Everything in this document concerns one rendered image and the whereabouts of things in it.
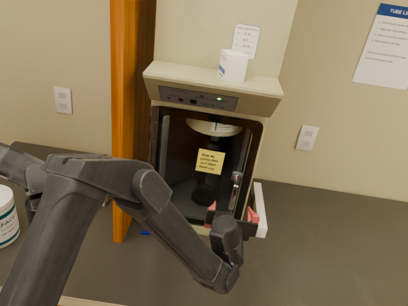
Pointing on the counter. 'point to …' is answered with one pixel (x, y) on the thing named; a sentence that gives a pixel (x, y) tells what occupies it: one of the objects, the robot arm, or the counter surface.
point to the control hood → (215, 86)
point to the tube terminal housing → (221, 42)
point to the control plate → (230, 102)
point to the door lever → (234, 191)
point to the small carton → (232, 65)
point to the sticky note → (209, 161)
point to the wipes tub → (8, 217)
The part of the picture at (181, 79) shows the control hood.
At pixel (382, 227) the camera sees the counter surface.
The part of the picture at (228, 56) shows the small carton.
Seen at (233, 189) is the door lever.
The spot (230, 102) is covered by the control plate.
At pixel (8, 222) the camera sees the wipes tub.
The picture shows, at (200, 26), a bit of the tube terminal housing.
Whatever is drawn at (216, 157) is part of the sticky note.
